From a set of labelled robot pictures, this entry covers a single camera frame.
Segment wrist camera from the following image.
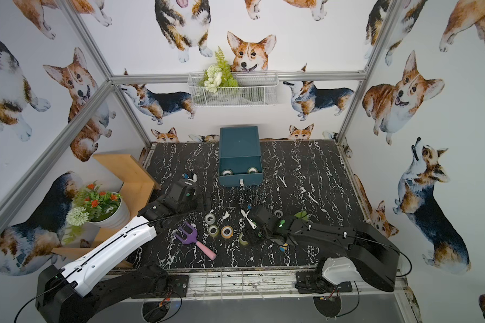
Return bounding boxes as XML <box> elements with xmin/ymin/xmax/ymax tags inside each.
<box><xmin>241</xmin><ymin>209</ymin><xmax>257</xmax><ymax>230</ymax></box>
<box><xmin>182</xmin><ymin>172</ymin><xmax>198</xmax><ymax>182</ymax></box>

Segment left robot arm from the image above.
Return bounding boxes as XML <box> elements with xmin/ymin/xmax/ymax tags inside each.
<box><xmin>35</xmin><ymin>178</ymin><xmax>212</xmax><ymax>322</ymax></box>

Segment white wire basket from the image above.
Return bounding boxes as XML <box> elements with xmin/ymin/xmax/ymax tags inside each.
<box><xmin>187</xmin><ymin>72</ymin><xmax>279</xmax><ymax>107</ymax></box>

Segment teal drawer cabinet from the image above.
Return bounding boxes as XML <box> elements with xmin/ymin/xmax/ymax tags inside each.
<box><xmin>218</xmin><ymin>126</ymin><xmax>264</xmax><ymax>187</ymax></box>

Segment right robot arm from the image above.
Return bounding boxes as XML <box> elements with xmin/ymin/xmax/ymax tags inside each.
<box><xmin>241</xmin><ymin>205</ymin><xmax>401</xmax><ymax>292</ymax></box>

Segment purple toy garden fork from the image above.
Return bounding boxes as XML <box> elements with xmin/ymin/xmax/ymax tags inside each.
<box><xmin>173</xmin><ymin>222</ymin><xmax>217</xmax><ymax>261</ymax></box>

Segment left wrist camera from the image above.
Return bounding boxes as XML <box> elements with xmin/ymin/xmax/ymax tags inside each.
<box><xmin>182</xmin><ymin>172</ymin><xmax>198</xmax><ymax>182</ymax></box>

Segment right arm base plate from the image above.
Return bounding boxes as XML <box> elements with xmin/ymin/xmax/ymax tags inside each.
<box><xmin>295</xmin><ymin>271</ymin><xmax>353</xmax><ymax>294</ymax></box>

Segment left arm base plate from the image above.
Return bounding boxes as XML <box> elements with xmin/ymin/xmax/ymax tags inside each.
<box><xmin>144</xmin><ymin>275</ymin><xmax>189</xmax><ymax>298</ymax></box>

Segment potted red flower plant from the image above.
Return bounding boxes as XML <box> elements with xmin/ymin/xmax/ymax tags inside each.
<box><xmin>63</xmin><ymin>182</ymin><xmax>131</xmax><ymax>245</ymax></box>

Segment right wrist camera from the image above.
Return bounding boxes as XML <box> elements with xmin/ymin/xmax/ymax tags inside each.
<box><xmin>241</xmin><ymin>209</ymin><xmax>257</xmax><ymax>230</ymax></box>

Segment orange tape roll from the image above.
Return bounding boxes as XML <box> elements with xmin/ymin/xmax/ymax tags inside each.
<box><xmin>220</xmin><ymin>226</ymin><xmax>234</xmax><ymax>239</ymax></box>

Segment fern and white flowers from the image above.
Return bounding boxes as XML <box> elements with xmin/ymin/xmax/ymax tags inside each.
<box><xmin>199</xmin><ymin>47</ymin><xmax>238</xmax><ymax>94</ymax></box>

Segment green toy shovel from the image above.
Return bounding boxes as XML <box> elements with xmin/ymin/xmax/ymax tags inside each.
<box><xmin>279</xmin><ymin>209</ymin><xmax>310</xmax><ymax>252</ymax></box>

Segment clear tape roll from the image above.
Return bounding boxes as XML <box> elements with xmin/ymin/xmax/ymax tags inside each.
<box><xmin>204</xmin><ymin>213</ymin><xmax>216</xmax><ymax>226</ymax></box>
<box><xmin>273</xmin><ymin>209</ymin><xmax>283</xmax><ymax>218</ymax></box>

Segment wooden corner shelf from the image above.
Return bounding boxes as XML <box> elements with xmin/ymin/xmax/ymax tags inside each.
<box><xmin>53</xmin><ymin>154</ymin><xmax>161</xmax><ymax>261</ymax></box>

